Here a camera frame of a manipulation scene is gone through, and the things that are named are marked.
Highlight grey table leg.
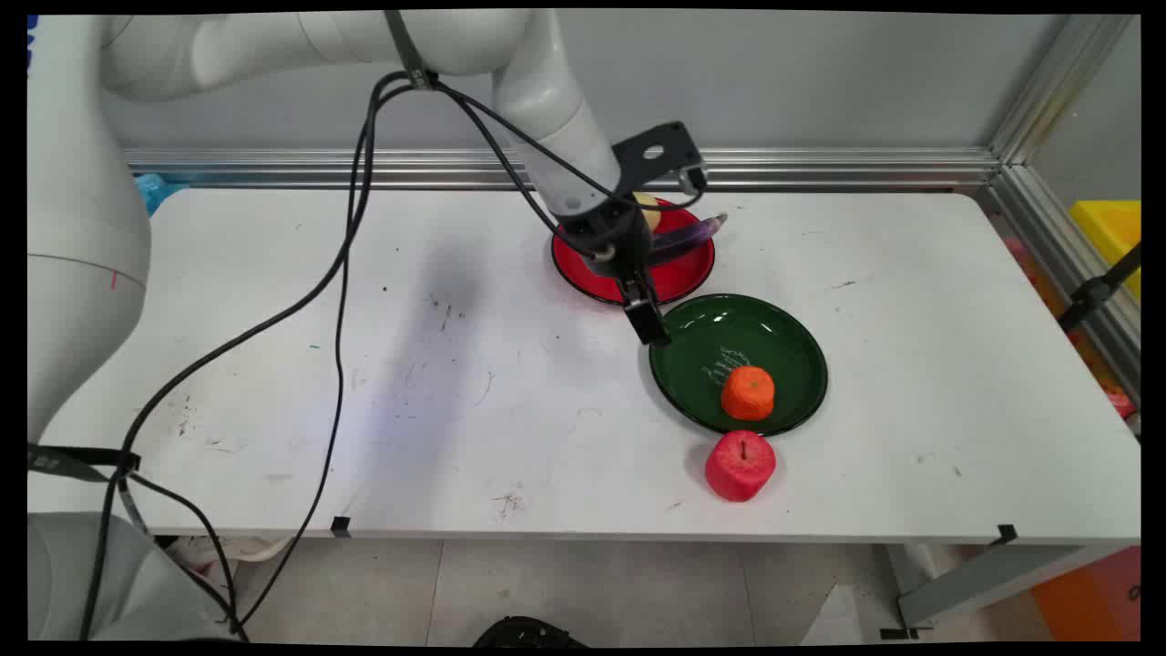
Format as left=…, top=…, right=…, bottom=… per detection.
left=895, top=544, right=1099, bottom=631

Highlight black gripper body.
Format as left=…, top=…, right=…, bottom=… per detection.
left=553, top=194, right=657, bottom=280

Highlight orange box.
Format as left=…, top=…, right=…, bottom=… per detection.
left=1029, top=546, right=1141, bottom=641

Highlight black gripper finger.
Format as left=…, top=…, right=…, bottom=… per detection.
left=640, top=273, right=673, bottom=347
left=621, top=275, right=660, bottom=347

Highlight orange toy fruit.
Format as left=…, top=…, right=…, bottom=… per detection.
left=721, top=365, right=776, bottom=422

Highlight black strap on base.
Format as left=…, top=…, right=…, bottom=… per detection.
left=27, top=444, right=142, bottom=484

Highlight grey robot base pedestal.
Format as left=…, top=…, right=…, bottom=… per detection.
left=27, top=510, right=240, bottom=642

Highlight black clamp rod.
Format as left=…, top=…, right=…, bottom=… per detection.
left=1057, top=242, right=1141, bottom=333

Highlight red toy apple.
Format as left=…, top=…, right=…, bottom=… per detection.
left=704, top=430, right=778, bottom=503

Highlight yellow plastic box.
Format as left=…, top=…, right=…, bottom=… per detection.
left=1069, top=200, right=1141, bottom=302

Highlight white shoe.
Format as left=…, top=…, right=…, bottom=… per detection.
left=167, top=536, right=292, bottom=584

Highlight long black cable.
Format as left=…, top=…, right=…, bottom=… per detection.
left=80, top=71, right=707, bottom=642
left=228, top=73, right=629, bottom=637

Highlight green round plate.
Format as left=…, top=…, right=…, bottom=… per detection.
left=649, top=293, right=829, bottom=437

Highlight aluminium side frame rail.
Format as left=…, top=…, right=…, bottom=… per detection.
left=979, top=14, right=1141, bottom=406

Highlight aluminium back frame rail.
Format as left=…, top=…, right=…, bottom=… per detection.
left=123, top=148, right=1003, bottom=191

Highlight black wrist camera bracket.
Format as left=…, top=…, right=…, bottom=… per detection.
left=612, top=121, right=711, bottom=212

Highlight red round plate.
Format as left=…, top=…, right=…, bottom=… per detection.
left=551, top=197, right=716, bottom=307

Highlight black strap on arm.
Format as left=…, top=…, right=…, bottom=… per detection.
left=383, top=10, right=438, bottom=91

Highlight black shoe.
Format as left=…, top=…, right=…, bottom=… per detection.
left=473, top=616, right=589, bottom=649

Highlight purple toy eggplant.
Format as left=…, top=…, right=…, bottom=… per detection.
left=650, top=213, right=730, bottom=266

